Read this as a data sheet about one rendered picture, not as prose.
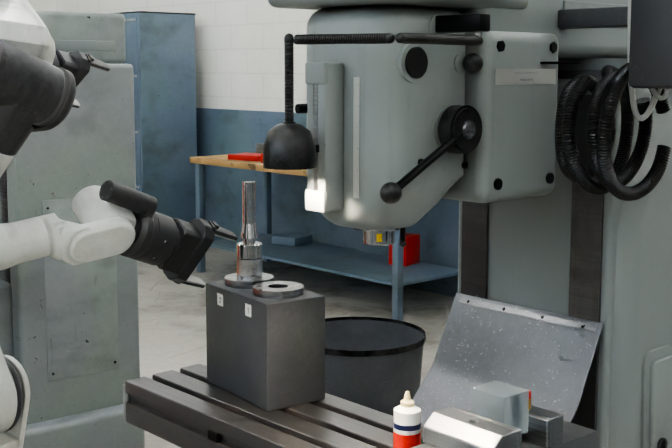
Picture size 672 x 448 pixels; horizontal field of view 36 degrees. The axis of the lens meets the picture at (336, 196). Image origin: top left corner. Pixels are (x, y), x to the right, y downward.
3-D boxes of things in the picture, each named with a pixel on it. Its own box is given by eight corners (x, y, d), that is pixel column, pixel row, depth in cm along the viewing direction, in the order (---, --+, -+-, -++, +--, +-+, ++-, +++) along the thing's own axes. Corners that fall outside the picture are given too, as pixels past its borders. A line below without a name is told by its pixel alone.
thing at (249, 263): (247, 273, 193) (247, 245, 192) (267, 276, 190) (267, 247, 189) (231, 277, 189) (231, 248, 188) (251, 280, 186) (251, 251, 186)
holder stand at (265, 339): (266, 412, 175) (266, 296, 173) (205, 380, 193) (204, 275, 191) (325, 399, 182) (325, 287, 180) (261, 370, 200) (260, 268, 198)
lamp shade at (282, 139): (252, 168, 141) (252, 122, 140) (282, 164, 147) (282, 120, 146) (296, 170, 137) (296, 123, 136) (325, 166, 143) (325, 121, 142)
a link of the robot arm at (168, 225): (185, 295, 181) (132, 279, 173) (162, 264, 188) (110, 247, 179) (225, 237, 179) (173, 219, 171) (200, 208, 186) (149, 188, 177)
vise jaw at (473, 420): (491, 469, 132) (492, 439, 132) (422, 442, 142) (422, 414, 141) (521, 457, 136) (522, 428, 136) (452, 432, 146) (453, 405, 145)
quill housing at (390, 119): (385, 238, 143) (387, 2, 139) (289, 221, 158) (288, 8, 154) (475, 224, 156) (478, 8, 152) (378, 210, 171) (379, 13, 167)
